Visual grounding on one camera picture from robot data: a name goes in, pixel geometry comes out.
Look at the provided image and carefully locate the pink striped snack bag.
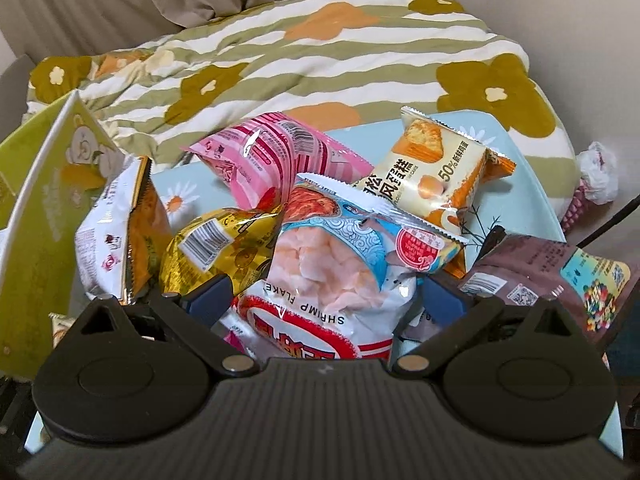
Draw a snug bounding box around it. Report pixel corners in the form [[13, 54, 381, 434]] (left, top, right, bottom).
[[186, 112, 373, 210]]

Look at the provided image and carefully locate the grey bed headboard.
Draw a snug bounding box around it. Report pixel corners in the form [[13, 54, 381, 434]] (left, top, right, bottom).
[[0, 54, 35, 142]]

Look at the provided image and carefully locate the white orange snack bag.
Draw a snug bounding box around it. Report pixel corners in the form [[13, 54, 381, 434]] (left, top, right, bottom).
[[75, 156, 172, 304]]

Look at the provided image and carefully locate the cream orange cake packet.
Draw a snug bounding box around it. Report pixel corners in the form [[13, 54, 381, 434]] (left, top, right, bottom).
[[355, 106, 515, 278]]

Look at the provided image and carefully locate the green striped floral duvet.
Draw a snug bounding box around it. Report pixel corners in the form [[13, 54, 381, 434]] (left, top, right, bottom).
[[26, 0, 578, 216]]

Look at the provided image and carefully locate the green cardboard box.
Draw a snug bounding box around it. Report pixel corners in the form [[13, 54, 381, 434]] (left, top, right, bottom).
[[1, 90, 125, 380]]

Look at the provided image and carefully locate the light blue daisy tablecloth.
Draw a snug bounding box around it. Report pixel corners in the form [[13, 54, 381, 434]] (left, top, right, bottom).
[[24, 109, 624, 456]]

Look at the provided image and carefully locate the shrimp flake snack bag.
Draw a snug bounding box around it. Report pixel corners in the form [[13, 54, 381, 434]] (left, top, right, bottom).
[[233, 174, 466, 360]]

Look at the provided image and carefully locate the gold yellow snack bag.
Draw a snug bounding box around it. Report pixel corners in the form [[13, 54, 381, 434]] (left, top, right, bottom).
[[158, 205, 283, 296]]

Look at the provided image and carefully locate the white plastic bag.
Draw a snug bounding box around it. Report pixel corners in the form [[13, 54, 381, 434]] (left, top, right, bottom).
[[576, 141, 620, 206]]

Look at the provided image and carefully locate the brown chocolate snack bag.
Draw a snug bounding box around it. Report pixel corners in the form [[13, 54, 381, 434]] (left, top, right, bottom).
[[399, 224, 633, 346]]

